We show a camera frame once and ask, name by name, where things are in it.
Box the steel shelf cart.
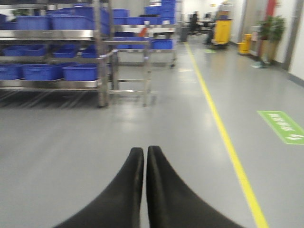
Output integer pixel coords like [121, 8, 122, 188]
[104, 14, 179, 107]
[0, 0, 113, 107]

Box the steel shelf cart far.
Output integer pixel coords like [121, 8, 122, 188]
[104, 14, 179, 107]

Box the potted green plant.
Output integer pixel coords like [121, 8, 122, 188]
[258, 16, 285, 64]

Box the blue bin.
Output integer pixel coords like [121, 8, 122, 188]
[63, 64, 97, 81]
[22, 64, 64, 81]

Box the steel shelf cart near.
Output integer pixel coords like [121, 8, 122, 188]
[0, 0, 113, 107]

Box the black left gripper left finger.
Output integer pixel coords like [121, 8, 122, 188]
[56, 147, 144, 228]

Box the yellow cleaning cart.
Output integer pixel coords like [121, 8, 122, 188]
[210, 4, 232, 49]

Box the yellow caution sign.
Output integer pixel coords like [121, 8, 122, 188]
[238, 34, 251, 55]

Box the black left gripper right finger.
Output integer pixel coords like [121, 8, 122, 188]
[146, 145, 240, 228]

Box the blue bin lower right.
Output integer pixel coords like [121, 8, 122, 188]
[63, 64, 97, 81]

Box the blue bin lower middle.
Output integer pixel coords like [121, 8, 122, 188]
[22, 64, 64, 81]

